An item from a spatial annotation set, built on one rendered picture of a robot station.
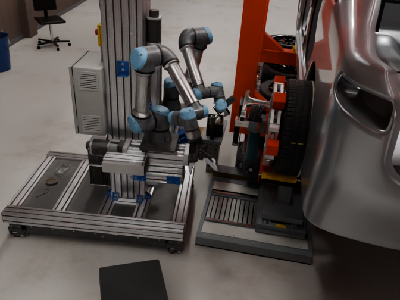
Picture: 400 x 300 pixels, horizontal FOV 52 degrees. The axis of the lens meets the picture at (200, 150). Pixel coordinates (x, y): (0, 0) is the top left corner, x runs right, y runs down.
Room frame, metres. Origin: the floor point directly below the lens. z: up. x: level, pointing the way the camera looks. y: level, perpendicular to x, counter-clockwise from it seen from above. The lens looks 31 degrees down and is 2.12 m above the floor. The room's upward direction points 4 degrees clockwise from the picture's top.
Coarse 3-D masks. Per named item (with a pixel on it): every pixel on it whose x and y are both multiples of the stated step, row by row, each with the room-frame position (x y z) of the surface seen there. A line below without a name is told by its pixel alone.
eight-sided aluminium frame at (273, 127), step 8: (280, 88) 2.58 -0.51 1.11; (272, 112) 2.36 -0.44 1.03; (280, 112) 2.36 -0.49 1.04; (272, 120) 2.32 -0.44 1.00; (272, 128) 2.29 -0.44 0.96; (272, 136) 2.70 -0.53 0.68; (264, 144) 2.67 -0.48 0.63; (264, 152) 2.31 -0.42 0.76; (264, 160) 2.34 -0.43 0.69; (272, 160) 2.30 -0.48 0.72
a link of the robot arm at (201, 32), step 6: (198, 30) 2.68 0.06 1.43; (204, 30) 2.70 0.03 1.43; (210, 30) 2.72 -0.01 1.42; (198, 36) 2.65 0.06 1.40; (204, 36) 2.68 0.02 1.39; (210, 36) 2.70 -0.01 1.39; (198, 42) 2.66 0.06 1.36; (204, 42) 2.68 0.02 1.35; (210, 42) 2.71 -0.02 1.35; (198, 48) 2.69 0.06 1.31; (204, 48) 2.71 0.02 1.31; (198, 54) 2.72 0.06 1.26; (198, 60) 2.74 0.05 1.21; (186, 72) 2.79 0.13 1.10
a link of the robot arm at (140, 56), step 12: (144, 48) 2.13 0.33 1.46; (156, 48) 2.16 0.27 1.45; (132, 60) 2.12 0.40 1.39; (144, 60) 2.08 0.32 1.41; (156, 60) 2.13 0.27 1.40; (144, 72) 2.10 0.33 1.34; (144, 84) 2.12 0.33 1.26; (144, 96) 2.13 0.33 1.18; (144, 108) 2.14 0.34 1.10; (132, 120) 2.13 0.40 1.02; (144, 120) 2.14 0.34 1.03
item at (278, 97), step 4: (276, 92) 2.38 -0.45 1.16; (276, 96) 2.35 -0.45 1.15; (280, 96) 2.35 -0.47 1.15; (284, 96) 2.35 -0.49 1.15; (276, 100) 2.33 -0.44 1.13; (280, 100) 2.33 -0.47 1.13; (284, 100) 2.33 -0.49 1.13; (272, 104) 2.38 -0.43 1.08; (276, 104) 2.34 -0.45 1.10; (280, 104) 2.33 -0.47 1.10; (284, 104) 2.33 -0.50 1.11; (276, 108) 2.37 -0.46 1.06; (280, 108) 2.36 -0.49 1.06; (284, 108) 2.36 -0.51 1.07
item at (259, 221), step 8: (304, 216) 2.43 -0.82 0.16; (256, 224) 2.31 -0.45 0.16; (264, 224) 2.30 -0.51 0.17; (272, 224) 2.33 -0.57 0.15; (280, 224) 2.30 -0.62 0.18; (288, 224) 2.34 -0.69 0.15; (296, 224) 2.33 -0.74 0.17; (304, 224) 2.35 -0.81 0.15; (264, 232) 2.30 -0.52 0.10; (272, 232) 2.29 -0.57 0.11; (280, 232) 2.28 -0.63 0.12; (288, 232) 2.27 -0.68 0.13; (296, 232) 2.27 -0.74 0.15; (304, 232) 2.26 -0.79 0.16
